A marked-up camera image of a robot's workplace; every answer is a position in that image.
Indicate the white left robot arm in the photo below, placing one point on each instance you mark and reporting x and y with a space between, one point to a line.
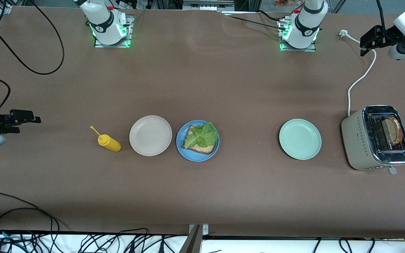
306 24

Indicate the beige chrome toaster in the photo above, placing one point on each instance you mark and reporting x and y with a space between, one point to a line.
359 144

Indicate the metal table edge bracket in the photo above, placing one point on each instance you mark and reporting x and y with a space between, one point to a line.
192 242

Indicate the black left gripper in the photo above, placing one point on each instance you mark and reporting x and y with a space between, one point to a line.
389 34

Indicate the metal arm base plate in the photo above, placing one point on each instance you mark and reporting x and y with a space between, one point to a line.
311 49
129 35

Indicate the blue round plate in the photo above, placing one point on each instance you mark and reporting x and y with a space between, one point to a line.
181 140

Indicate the mint green round plate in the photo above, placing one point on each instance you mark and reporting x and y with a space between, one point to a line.
300 139

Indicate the orange packet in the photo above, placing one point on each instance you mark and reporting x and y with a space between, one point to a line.
285 3

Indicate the toasted brown bread slice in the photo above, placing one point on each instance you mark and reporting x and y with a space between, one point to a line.
394 130
204 150

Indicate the yellow squeeze bottle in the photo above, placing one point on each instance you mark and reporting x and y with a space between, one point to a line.
110 143

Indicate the grey metal box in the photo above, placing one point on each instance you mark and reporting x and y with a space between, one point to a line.
207 5

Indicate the beige round plate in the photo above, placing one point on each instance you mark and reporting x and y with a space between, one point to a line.
150 135

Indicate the green lettuce leaf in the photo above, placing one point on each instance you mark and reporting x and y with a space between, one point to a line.
200 137

